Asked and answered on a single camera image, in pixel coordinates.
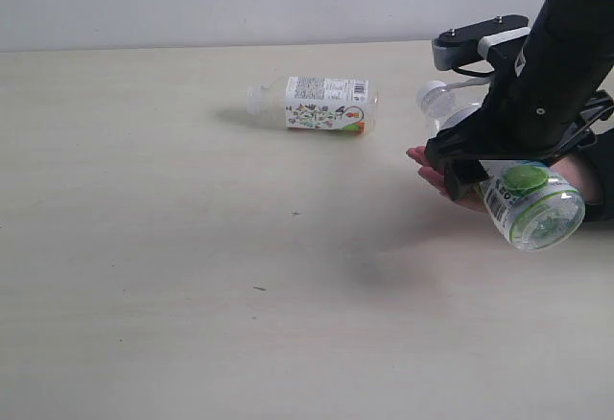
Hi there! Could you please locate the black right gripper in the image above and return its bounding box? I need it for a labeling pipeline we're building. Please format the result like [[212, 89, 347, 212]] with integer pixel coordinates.
[[425, 45, 613, 199]]

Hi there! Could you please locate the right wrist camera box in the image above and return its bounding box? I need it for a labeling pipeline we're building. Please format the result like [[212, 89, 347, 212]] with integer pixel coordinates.
[[431, 14, 530, 71]]

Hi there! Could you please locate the colourful floral label bottle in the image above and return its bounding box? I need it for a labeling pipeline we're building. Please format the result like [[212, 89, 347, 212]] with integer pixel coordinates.
[[247, 76, 378, 135]]

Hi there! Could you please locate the green lime label bottle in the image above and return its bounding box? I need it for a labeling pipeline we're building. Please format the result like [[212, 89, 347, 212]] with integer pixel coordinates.
[[416, 79, 585, 251]]

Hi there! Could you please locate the black right camera cable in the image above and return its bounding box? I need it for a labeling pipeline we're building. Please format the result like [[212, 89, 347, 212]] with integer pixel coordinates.
[[450, 63, 495, 86]]

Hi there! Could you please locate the person's open bare hand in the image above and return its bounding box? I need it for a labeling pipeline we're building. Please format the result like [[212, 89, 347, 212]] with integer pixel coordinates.
[[405, 145, 599, 216]]

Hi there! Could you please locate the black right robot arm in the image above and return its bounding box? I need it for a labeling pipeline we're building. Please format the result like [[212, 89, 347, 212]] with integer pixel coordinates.
[[426, 0, 613, 199]]

